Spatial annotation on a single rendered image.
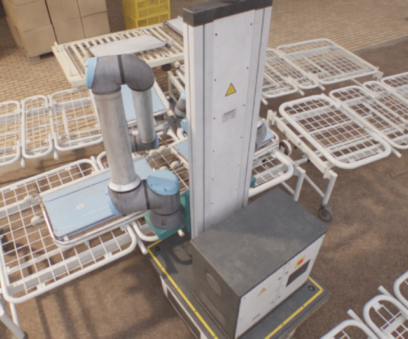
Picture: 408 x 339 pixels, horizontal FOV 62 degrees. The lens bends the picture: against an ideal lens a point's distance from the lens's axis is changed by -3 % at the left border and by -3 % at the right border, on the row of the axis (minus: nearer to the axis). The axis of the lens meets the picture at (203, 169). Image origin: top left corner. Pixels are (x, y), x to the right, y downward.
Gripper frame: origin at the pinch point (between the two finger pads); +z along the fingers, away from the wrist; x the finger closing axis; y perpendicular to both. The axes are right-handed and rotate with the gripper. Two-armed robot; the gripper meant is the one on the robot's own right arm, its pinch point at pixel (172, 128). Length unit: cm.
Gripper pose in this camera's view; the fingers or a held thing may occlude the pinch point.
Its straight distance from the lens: 232.5
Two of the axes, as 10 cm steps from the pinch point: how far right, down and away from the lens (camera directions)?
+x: 6.8, -4.1, 6.0
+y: 6.3, 7.5, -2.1
